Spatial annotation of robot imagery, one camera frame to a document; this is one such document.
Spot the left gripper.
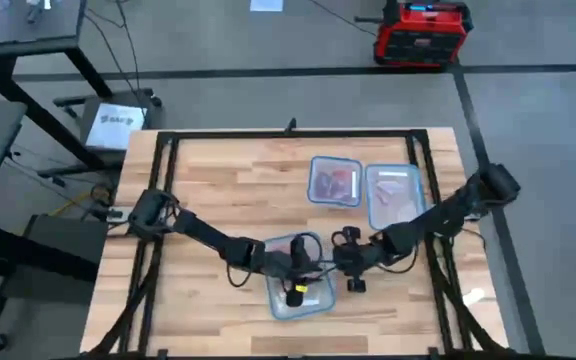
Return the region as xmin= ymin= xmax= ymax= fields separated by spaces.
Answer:
xmin=261 ymin=234 xmax=324 ymax=309

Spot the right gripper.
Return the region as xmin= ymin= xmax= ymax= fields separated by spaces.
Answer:
xmin=317 ymin=225 xmax=388 ymax=294

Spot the clear container with blue rim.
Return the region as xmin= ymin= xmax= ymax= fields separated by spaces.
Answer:
xmin=307 ymin=156 xmax=363 ymax=207

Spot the purple candy pack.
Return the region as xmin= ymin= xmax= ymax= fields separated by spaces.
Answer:
xmin=314 ymin=171 xmax=337 ymax=197

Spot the white sticker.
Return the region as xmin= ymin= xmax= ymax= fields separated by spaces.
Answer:
xmin=461 ymin=286 xmax=487 ymax=308

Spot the white printed paper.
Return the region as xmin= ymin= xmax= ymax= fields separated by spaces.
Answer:
xmin=85 ymin=102 xmax=148 ymax=152

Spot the dark grey box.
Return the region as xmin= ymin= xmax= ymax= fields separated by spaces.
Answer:
xmin=2 ymin=213 xmax=110 ymax=301

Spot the red portable power station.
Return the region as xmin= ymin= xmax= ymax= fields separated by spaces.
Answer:
xmin=372 ymin=0 xmax=475 ymax=70

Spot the white paper sheet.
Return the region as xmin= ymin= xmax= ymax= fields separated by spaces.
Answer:
xmin=249 ymin=0 xmax=285 ymax=13

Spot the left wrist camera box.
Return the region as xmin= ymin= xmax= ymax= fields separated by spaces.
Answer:
xmin=282 ymin=249 xmax=314 ymax=276

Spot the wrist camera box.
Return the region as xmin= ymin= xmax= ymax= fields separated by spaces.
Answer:
xmin=282 ymin=249 xmax=314 ymax=276
xmin=340 ymin=244 xmax=374 ymax=271

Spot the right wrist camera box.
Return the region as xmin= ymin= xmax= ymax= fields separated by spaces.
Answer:
xmin=340 ymin=244 xmax=374 ymax=271

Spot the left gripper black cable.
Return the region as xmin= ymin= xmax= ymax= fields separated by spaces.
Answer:
xmin=225 ymin=231 xmax=325 ymax=289

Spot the grey metal base plate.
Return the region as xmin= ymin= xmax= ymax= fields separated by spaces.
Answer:
xmin=106 ymin=206 xmax=137 ymax=222

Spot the yellow cable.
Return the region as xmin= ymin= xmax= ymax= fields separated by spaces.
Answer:
xmin=50 ymin=184 xmax=114 ymax=219

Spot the black table leg frame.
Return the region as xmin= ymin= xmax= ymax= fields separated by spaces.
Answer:
xmin=0 ymin=217 xmax=102 ymax=346

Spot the black floor cable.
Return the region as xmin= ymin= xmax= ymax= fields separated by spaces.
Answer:
xmin=82 ymin=0 xmax=142 ymax=119

